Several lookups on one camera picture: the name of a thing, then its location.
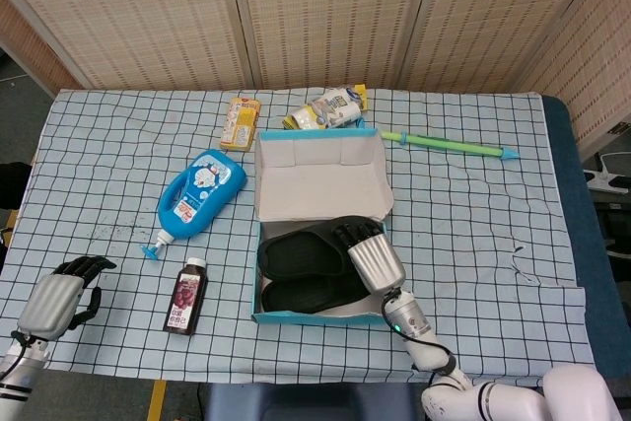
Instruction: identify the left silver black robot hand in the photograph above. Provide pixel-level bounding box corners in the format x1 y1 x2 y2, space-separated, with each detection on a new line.
17 255 118 342

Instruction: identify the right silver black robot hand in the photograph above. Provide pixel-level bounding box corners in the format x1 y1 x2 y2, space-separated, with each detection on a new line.
333 222 407 294

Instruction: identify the black slipper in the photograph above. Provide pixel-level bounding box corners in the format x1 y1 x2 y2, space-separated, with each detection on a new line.
257 216 386 277
260 272 371 315

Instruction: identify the blue cardboard shoe box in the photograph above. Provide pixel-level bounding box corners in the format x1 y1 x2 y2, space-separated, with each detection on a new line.
250 127 394 327

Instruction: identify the yellow snack box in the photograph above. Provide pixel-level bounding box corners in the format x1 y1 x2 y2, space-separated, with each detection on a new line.
219 95 261 153

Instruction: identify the black bulky object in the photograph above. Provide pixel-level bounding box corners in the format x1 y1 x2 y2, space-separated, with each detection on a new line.
0 162 32 210

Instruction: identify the dark grape juice bottle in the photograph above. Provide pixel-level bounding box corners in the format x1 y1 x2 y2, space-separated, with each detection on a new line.
162 256 208 338

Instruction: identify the green water squirter toy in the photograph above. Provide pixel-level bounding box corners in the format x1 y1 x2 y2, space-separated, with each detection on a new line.
380 129 522 162

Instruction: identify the blue seat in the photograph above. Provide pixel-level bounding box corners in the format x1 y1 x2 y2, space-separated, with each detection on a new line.
204 384 425 421

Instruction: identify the blue checkered tablecloth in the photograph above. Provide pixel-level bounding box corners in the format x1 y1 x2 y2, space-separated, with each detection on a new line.
0 88 596 386

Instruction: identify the white yellow snack bag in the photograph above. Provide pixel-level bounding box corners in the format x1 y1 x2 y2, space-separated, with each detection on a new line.
282 85 369 131

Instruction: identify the blue cartoon pump bottle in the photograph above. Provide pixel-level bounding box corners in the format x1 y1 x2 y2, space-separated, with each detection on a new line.
139 148 247 262

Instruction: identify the white chair base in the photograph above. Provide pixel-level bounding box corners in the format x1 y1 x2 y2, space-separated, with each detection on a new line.
584 150 631 193

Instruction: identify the woven bamboo folding screen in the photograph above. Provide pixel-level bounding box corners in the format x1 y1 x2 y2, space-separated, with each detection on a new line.
0 0 631 159

